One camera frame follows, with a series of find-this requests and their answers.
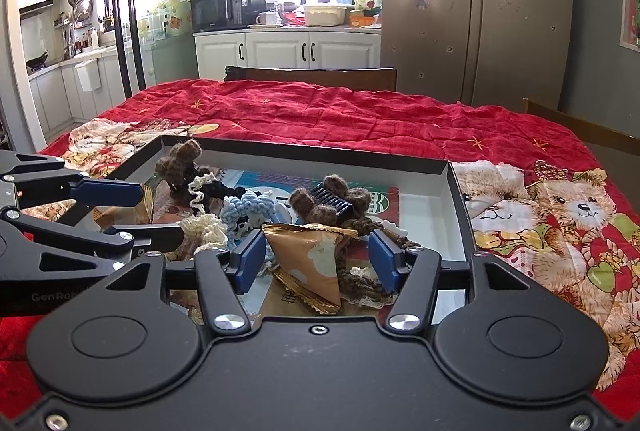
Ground red printed bear blanket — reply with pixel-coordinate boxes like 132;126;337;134
0;78;640;422

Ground black-rimmed cardboard box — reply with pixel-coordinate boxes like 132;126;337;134
90;134;476;327

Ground tan snack packet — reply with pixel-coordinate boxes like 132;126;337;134
261;222;359;316

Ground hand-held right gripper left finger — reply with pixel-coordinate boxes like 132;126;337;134
106;228;268;336

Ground white hanging bin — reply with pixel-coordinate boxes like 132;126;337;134
75;58;102;92

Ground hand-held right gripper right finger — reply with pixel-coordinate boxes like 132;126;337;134
367;229;544;336

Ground blue crochet hair tie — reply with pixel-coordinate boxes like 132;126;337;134
219;190;276;253

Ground black and cream crochet clip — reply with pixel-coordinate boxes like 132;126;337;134
172;174;248;217

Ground white kitchen counter cabinets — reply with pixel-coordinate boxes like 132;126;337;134
27;44;156;137

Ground white kitchen cabinet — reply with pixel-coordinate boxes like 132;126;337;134
193;27;383;82

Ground brown crochet bear hair clip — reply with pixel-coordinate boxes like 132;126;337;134
154;138;213;194

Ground cream crochet hair tie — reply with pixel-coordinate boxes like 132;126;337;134
179;214;231;257

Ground brown crochet claw clip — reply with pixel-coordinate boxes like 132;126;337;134
287;174;372;227

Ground brown braided hair tie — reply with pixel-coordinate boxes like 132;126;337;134
335;217;416;310

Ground orange food box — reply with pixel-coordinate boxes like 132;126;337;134
348;8;383;28

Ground silver refrigerator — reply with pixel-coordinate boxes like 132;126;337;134
380;0;576;109

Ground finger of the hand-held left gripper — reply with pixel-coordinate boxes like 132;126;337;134
0;208;187;285
0;149;146;212

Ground black microwave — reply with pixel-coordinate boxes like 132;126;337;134
191;0;251;33

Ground cream plastic container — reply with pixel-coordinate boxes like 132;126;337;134
304;4;347;27

